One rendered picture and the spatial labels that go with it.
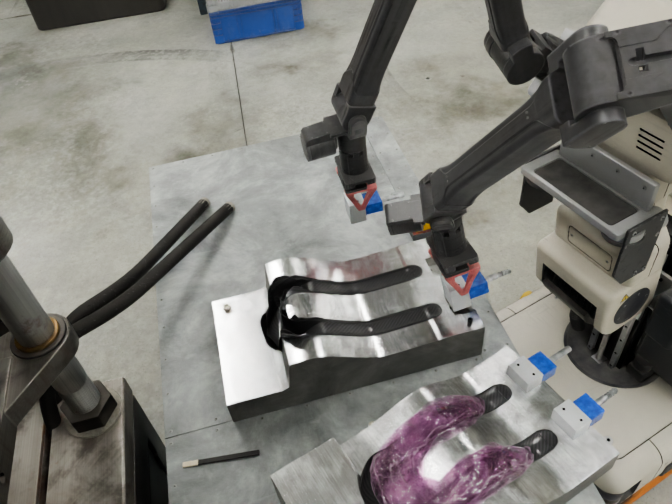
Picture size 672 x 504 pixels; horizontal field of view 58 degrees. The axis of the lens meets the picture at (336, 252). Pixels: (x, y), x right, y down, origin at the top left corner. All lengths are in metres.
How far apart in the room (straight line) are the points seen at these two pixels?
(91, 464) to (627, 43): 1.09
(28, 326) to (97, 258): 1.79
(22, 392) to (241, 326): 0.42
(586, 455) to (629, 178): 0.50
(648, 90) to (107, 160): 3.03
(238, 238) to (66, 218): 1.73
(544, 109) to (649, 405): 1.30
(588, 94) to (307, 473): 0.68
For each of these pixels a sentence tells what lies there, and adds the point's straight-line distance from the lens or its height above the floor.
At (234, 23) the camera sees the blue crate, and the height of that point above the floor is 0.12.
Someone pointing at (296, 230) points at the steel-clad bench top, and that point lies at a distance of 1.52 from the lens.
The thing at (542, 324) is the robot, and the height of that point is 0.28.
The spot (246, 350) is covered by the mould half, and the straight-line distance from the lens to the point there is 1.22.
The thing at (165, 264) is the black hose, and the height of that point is 0.89.
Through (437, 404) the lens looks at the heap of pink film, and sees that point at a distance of 1.06.
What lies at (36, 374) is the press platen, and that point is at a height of 1.04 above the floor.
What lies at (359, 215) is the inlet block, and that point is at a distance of 1.34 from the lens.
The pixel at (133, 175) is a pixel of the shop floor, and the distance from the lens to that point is 3.27.
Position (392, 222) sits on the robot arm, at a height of 1.12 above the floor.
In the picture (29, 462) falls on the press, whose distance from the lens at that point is 1.35.
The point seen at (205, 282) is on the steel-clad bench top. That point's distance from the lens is 1.45.
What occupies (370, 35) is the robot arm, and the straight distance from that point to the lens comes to 1.07.
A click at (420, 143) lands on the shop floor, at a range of 3.14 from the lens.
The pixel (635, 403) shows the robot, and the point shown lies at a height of 0.28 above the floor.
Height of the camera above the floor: 1.83
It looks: 45 degrees down
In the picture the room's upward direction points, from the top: 7 degrees counter-clockwise
